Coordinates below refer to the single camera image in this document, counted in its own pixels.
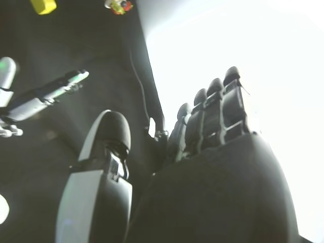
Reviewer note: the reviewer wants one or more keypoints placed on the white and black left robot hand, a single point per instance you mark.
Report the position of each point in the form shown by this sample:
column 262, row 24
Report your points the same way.
column 215, row 192

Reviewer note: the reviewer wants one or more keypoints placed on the yellow block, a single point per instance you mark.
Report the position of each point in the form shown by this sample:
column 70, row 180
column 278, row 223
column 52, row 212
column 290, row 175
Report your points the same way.
column 44, row 6

